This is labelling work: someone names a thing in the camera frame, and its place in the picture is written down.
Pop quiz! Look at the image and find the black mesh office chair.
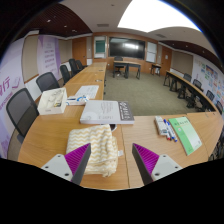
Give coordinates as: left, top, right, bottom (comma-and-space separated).
35, 71, 61, 93
5, 87, 40, 144

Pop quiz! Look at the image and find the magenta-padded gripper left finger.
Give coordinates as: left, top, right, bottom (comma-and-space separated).
40, 142, 92, 186

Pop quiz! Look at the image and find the green booklet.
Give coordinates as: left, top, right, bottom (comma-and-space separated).
168, 115, 203, 157

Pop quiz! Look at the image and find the cream zigzag-patterned towel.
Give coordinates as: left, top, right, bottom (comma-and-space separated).
65, 124, 124, 178

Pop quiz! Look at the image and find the white-framed green wall board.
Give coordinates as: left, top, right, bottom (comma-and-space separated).
92, 35, 108, 60

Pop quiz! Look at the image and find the large white flat book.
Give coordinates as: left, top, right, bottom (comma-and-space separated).
79, 99, 136, 126

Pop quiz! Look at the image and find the blue marker pen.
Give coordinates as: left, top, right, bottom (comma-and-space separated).
163, 118, 179, 143

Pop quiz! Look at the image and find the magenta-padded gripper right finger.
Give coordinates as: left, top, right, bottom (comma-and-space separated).
131, 143, 183, 186

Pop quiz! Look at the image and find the wooden desk with dark legs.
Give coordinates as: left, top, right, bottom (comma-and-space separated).
112, 60, 142, 80

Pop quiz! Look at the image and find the black desk chair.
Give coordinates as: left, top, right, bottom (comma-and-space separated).
113, 55, 125, 76

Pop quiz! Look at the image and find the white printed paper sheet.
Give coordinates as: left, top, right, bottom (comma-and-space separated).
74, 84, 100, 100

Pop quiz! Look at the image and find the brown wooden door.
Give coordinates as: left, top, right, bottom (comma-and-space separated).
72, 36, 88, 66

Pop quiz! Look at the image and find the small white marker box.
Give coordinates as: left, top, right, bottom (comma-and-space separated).
153, 115, 169, 137

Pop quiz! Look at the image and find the white wall whiteboard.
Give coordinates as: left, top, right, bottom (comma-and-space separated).
145, 41, 158, 64

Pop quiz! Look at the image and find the large black wall screen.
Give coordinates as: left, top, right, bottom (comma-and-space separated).
108, 36, 147, 61

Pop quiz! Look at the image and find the row of black office chairs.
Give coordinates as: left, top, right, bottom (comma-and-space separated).
181, 72, 224, 116
59, 58, 86, 84

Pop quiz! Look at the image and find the long wooden conference table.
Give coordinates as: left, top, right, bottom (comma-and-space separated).
163, 70, 218, 113

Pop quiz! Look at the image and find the small wooden side table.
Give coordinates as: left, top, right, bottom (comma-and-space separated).
150, 63, 163, 76

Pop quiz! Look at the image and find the blue and white packet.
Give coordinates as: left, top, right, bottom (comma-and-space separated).
65, 95, 90, 107

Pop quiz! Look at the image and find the open white cardboard box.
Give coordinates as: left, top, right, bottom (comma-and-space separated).
37, 86, 69, 116

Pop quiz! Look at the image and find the bright ceiling light panel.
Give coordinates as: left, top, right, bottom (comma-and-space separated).
117, 0, 201, 34

